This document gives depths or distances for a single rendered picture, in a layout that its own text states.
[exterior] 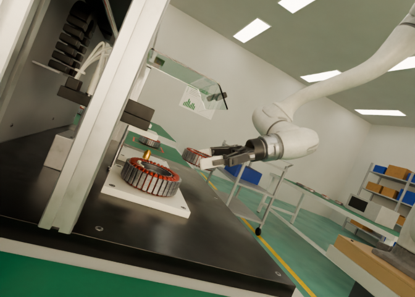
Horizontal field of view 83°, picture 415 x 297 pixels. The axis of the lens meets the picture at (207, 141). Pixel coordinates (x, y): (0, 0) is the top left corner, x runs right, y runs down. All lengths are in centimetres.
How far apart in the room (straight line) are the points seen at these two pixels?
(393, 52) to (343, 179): 791
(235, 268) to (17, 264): 24
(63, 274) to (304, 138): 72
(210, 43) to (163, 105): 189
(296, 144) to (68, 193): 67
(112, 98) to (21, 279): 17
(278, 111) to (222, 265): 67
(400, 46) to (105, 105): 84
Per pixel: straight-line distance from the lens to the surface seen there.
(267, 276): 38
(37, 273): 27
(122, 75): 26
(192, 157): 68
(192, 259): 32
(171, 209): 42
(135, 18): 26
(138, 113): 42
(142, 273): 31
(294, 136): 81
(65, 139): 44
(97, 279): 28
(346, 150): 854
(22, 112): 54
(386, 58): 92
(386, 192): 743
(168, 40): 600
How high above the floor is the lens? 92
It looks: 1 degrees down
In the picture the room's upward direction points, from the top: 23 degrees clockwise
